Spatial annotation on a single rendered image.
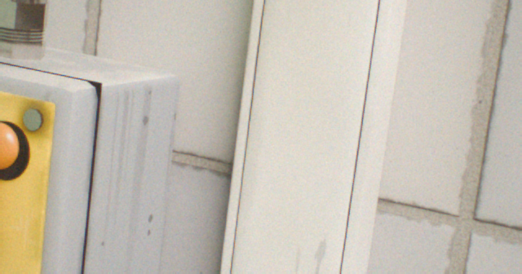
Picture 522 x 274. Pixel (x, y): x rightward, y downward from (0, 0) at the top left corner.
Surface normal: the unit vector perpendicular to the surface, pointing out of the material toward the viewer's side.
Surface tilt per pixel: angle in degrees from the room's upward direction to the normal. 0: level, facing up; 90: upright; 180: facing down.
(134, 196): 90
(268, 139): 90
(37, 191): 90
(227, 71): 90
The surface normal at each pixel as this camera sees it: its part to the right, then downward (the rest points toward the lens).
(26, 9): 0.56, 0.22
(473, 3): -0.43, 0.11
